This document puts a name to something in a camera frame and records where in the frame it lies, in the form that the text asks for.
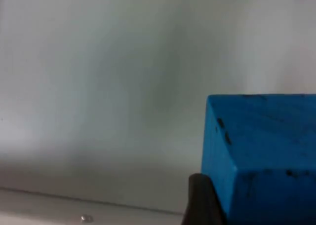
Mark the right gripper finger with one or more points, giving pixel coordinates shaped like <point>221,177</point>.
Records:
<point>201,205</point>

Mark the blue cube block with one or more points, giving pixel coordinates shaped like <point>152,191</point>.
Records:
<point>266,141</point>

